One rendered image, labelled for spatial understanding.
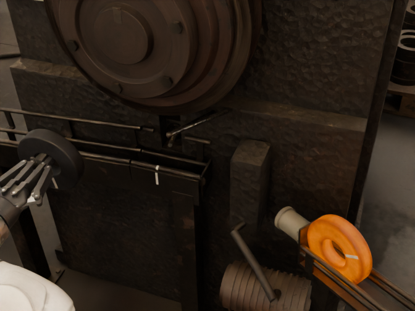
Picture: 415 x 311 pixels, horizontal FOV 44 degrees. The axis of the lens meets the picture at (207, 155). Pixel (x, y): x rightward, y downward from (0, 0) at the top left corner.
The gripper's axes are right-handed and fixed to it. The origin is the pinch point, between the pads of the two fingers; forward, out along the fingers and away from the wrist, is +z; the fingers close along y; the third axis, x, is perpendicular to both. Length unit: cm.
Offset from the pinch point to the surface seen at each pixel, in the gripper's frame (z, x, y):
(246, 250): 8, -26, 44
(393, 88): 173, -79, 76
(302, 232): 7, -14, 57
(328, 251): 6, -16, 63
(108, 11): 9.7, 31.8, 15.6
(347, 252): 2, -10, 67
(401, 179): 117, -90, 86
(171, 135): 8.8, 5.3, 26.5
